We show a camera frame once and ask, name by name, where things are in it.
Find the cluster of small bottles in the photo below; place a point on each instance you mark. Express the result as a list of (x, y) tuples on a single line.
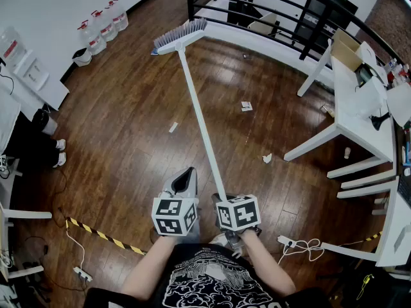
[(398, 72)]

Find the three water jugs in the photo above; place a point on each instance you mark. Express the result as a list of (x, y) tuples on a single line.
[(93, 42)]

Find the white canister with black top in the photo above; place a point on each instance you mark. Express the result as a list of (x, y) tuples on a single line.
[(45, 122)]

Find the person's black printed shirt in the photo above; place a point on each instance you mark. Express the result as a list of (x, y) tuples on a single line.
[(208, 287)]

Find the white tall appliance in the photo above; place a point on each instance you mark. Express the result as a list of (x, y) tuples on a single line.
[(369, 98)]

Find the small white paper strip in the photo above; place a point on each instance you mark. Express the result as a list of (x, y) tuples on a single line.
[(173, 127)]

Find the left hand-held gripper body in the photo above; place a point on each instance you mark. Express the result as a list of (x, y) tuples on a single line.
[(173, 215)]

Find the small white plastic cylinder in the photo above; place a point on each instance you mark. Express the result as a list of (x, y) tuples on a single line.
[(347, 152)]

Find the person's left forearm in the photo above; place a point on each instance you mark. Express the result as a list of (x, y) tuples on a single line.
[(144, 268)]

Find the yellow black hazard tape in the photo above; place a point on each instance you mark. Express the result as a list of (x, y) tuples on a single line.
[(102, 235), (374, 237)]

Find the white table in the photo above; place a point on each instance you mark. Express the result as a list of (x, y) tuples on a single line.
[(395, 236), (350, 127), (29, 214)]

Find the small white bin black liner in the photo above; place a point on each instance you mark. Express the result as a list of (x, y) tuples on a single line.
[(83, 59)]

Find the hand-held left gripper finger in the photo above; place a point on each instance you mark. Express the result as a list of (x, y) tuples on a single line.
[(170, 184), (193, 188)]

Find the white water dispenser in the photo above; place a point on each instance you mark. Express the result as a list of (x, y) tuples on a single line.
[(48, 88)]

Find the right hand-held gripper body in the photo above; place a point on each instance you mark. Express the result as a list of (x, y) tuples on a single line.
[(241, 213)]

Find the black barcode scanner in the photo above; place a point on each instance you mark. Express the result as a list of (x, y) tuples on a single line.
[(379, 122)]

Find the pale beige carton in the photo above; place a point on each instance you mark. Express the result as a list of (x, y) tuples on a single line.
[(263, 24)]

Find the person's right forearm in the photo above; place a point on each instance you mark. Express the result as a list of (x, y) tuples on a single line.
[(266, 265)]

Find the white broom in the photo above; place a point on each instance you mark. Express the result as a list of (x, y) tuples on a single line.
[(198, 107)]

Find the white power strip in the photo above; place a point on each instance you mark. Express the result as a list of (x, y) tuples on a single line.
[(285, 241), (82, 273)]

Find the inverted clear dispenser jug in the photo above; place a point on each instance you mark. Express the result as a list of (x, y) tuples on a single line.
[(11, 48)]

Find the open cardboard box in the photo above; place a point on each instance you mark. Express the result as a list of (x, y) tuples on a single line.
[(345, 48)]

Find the blue packet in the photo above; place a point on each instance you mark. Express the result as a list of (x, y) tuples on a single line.
[(154, 52)]

